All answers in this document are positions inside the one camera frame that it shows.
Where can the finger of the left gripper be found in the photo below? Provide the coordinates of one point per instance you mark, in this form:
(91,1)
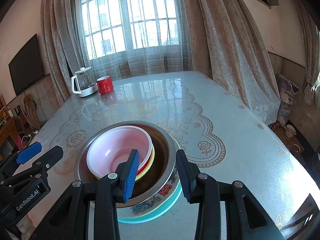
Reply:
(14,160)
(39,166)

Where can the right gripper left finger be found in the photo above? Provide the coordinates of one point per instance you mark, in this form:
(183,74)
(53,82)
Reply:
(68,218)

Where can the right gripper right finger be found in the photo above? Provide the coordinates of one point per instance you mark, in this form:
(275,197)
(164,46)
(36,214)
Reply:
(245,216)

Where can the red plastic bowl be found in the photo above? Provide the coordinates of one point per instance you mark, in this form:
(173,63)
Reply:
(114,147)

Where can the teal plastic plate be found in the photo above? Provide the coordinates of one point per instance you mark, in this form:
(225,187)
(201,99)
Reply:
(167,205)

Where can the stainless steel bowl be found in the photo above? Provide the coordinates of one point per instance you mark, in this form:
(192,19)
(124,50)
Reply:
(82,173)

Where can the large white dragon plate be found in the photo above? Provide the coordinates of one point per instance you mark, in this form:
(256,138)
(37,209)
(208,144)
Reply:
(160,192)

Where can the yellow plastic bowl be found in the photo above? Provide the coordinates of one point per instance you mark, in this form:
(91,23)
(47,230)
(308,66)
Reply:
(147,166)

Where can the wooden cabinet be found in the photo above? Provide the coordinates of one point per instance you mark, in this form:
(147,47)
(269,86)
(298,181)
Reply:
(9,134)

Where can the white glass electric kettle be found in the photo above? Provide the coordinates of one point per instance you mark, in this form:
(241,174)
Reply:
(83,83)

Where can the floral lace tablecloth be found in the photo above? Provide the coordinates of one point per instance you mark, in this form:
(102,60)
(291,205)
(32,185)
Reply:
(167,104)

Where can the red ceramic mug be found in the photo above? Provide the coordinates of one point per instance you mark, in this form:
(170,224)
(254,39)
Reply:
(105,85)

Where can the white sheer curtain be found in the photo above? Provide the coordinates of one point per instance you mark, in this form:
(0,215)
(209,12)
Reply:
(145,61)

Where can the left beige curtain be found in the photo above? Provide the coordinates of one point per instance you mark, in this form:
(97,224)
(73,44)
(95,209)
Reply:
(61,45)

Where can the beige curtain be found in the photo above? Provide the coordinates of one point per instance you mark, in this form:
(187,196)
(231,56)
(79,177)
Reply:
(61,45)
(226,46)

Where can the window with bars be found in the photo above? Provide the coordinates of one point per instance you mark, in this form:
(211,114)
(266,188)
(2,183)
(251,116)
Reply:
(114,26)

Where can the right beige curtain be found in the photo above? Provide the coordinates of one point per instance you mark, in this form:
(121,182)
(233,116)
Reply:
(226,46)

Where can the black wall television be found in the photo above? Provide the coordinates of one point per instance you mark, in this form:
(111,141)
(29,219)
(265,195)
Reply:
(26,67)

